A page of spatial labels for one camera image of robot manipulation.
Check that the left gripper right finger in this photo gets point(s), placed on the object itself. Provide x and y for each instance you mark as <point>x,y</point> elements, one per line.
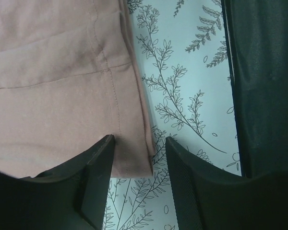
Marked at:
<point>209,198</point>

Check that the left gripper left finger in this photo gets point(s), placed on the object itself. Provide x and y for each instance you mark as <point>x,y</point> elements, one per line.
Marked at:
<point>70,196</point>

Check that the pink t shirt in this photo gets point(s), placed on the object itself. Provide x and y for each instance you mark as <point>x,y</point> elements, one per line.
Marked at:
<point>68,77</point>

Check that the floral table mat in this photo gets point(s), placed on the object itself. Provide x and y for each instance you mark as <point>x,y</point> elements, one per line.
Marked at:
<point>182,52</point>

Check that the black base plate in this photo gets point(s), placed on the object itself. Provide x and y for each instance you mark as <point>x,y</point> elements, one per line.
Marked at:
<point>257,39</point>

